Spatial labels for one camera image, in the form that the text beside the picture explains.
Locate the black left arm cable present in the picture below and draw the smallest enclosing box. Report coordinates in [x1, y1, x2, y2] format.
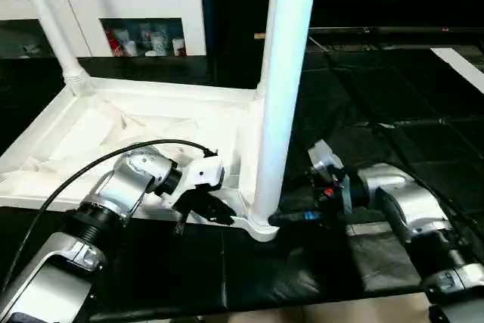
[0, 139, 219, 293]

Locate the black work mat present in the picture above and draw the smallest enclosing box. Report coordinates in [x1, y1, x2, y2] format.
[0, 45, 484, 315]

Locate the red bottle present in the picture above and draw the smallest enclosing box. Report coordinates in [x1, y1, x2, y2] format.
[109, 28, 126, 57]

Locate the white plastic table top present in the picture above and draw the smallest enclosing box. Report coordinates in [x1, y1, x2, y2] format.
[0, 77, 282, 243]

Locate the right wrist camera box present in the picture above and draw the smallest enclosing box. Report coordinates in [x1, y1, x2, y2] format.
[306, 139, 346, 180]

